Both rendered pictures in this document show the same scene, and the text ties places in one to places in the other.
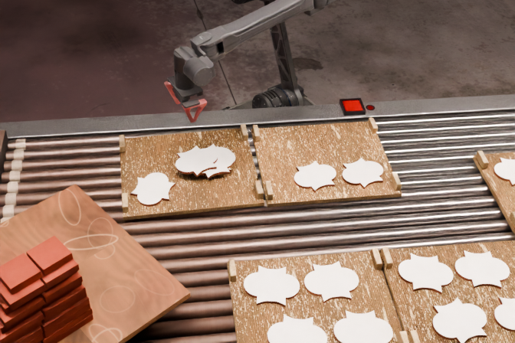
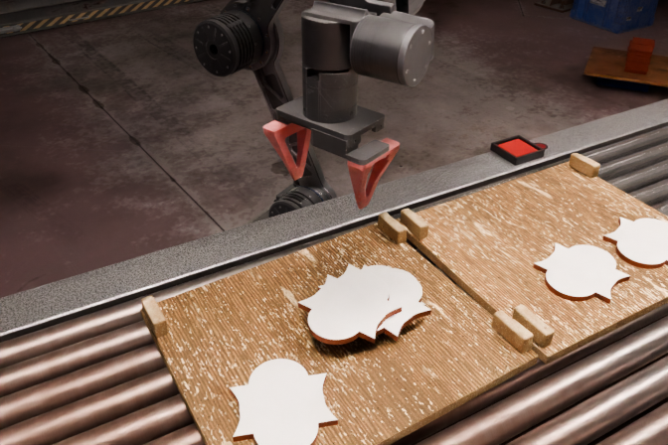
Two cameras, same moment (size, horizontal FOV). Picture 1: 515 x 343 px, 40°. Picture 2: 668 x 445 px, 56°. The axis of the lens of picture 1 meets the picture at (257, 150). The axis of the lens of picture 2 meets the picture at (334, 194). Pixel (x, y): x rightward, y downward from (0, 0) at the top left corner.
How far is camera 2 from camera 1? 139 cm
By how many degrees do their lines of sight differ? 17
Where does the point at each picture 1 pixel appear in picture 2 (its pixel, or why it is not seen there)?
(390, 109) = (569, 141)
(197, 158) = (348, 300)
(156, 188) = (291, 401)
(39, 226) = not seen: outside the picture
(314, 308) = not seen: outside the picture
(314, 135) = (508, 204)
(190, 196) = (377, 394)
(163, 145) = (246, 294)
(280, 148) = (473, 238)
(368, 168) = (651, 231)
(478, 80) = (485, 142)
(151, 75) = (94, 223)
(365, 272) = not seen: outside the picture
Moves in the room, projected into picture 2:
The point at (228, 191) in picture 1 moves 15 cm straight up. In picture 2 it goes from (449, 355) to (463, 263)
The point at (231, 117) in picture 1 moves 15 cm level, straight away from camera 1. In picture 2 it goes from (339, 212) to (309, 172)
